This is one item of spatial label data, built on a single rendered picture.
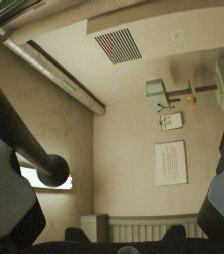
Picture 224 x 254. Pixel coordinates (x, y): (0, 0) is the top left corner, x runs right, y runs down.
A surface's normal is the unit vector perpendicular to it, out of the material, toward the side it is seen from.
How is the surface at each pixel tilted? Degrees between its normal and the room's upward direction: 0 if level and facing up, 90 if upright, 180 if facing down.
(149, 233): 86
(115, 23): 90
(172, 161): 90
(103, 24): 90
